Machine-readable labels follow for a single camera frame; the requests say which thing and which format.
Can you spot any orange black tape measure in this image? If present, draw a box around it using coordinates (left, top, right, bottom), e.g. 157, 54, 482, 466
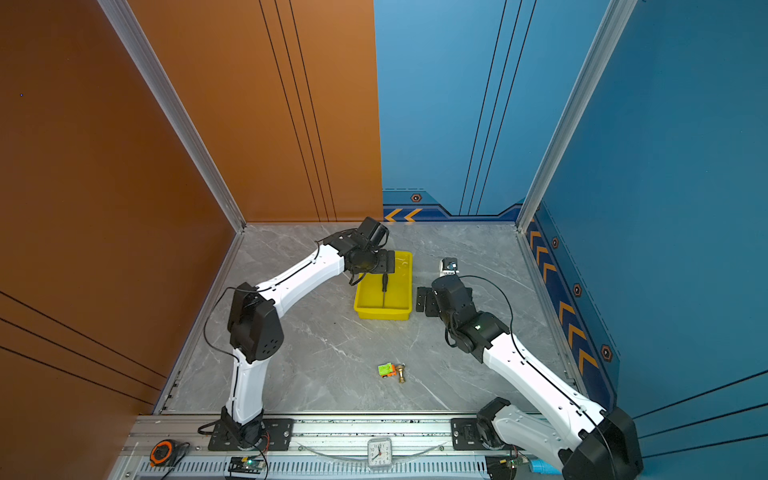
149, 439, 179, 467

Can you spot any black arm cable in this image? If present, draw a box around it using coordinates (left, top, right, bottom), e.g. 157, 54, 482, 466
202, 227, 361, 433
443, 274, 619, 480

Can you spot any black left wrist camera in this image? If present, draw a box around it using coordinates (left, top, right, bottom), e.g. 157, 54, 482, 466
356, 217, 389, 250

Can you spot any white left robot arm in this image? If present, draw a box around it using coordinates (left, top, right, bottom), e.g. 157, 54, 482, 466
220, 218, 395, 450

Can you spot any green circuit board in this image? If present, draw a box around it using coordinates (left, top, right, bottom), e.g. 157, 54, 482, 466
227, 456, 268, 476

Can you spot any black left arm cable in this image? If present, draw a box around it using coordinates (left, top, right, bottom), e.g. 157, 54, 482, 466
202, 227, 361, 433

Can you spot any brass fitting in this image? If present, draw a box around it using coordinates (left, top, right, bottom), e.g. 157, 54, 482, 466
395, 365, 406, 384

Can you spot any green orange small toy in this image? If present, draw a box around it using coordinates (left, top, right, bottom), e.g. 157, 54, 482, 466
377, 363, 397, 378

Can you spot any yellow plastic bin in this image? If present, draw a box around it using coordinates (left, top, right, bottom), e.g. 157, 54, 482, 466
354, 251, 414, 321

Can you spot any white desk clock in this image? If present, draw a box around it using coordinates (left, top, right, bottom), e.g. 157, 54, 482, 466
366, 437, 394, 469

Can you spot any aluminium corner post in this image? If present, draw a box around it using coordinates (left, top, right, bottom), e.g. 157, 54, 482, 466
98, 0, 247, 233
516, 0, 638, 233

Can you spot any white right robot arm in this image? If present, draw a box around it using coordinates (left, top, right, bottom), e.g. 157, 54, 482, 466
428, 275, 644, 479

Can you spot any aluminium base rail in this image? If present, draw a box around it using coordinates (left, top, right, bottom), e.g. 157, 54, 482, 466
107, 412, 565, 480

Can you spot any aluminium corner post left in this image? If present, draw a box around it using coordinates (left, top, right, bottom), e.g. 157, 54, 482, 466
98, 0, 247, 233

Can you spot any aluminium corner post right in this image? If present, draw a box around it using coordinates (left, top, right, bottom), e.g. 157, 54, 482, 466
516, 0, 638, 233

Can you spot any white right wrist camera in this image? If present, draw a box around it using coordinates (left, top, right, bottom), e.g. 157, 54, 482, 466
440, 257, 459, 276

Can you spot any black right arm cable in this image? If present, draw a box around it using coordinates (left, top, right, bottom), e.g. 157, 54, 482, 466
443, 274, 619, 480

